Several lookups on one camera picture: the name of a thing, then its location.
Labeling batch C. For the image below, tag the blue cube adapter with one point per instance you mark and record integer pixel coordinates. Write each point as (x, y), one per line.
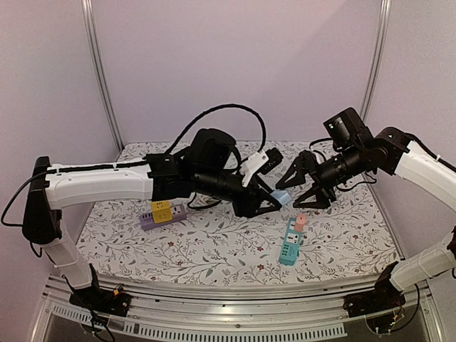
(281, 197)

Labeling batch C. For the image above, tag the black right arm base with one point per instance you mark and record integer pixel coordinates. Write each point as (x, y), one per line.
(382, 297)

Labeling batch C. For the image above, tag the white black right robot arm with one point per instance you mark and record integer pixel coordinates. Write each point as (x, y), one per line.
(396, 153)

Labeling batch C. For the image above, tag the floral table mat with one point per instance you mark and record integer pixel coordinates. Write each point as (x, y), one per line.
(215, 247)

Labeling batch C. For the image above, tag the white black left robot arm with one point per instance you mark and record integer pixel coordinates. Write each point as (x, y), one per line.
(199, 168)

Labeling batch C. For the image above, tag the aluminium front rail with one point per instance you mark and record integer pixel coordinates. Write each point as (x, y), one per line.
(311, 311)

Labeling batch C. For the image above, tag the pink cube adapter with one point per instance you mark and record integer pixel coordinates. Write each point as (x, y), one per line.
(300, 222)

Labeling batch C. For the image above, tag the yellow cube plug adapter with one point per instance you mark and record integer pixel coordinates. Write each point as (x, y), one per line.
(161, 211)

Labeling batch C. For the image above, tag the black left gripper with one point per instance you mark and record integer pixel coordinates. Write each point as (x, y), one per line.
(249, 206)

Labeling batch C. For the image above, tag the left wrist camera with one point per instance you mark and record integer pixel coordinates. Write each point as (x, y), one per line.
(262, 161)

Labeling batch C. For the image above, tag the right aluminium corner post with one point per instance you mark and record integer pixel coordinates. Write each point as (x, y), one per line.
(379, 47)

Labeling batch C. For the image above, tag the aluminium corner post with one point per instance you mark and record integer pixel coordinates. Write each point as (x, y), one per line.
(379, 47)
(95, 54)

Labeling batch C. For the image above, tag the teal power strip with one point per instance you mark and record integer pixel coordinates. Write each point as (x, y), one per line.
(290, 247)

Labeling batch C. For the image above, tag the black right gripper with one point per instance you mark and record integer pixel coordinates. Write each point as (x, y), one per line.
(318, 177)

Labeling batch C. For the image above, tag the purple power strip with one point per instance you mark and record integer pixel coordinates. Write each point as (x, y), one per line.
(178, 214)

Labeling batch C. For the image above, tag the left aluminium corner post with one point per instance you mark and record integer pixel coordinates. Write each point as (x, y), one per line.
(95, 54)

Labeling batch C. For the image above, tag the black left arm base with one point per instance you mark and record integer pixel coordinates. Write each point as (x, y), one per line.
(115, 301)

